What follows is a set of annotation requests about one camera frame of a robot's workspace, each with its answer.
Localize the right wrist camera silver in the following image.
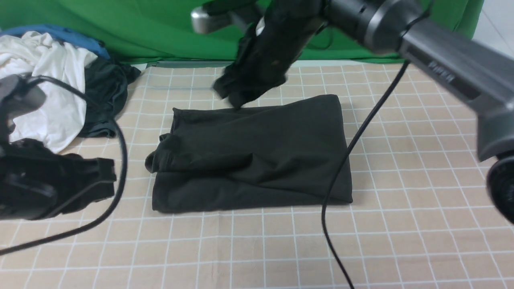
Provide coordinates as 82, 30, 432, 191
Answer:
190, 3, 265, 35

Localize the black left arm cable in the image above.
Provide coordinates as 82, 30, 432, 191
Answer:
0, 75, 128, 255

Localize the white shirt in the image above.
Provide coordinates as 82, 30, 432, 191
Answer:
0, 31, 97, 153

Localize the dark gray crumpled garment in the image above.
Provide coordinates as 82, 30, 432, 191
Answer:
78, 57, 141, 138

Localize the dark gray long-sleeved shirt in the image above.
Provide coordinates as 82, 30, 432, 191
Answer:
145, 95, 353, 214

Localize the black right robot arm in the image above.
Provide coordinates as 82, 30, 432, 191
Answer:
195, 0, 514, 222

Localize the beige grid tablecloth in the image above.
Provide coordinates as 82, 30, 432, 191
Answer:
0, 64, 514, 289

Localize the blue shirt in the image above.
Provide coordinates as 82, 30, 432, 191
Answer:
1, 24, 111, 60

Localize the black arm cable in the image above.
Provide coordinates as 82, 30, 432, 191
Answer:
321, 60, 410, 289
0, 75, 128, 255

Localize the green backdrop cloth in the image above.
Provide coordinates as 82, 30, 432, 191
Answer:
0, 0, 484, 63

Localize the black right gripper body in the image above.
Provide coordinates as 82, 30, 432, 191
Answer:
224, 0, 325, 92

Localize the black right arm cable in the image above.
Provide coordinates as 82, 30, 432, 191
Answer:
321, 60, 410, 289

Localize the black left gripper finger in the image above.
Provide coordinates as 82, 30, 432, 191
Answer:
72, 158, 117, 209

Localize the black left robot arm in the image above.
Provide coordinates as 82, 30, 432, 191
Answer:
0, 75, 117, 221

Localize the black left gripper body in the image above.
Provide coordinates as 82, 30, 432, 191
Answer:
1, 138, 81, 221

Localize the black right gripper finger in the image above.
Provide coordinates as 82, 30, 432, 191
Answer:
212, 75, 265, 109

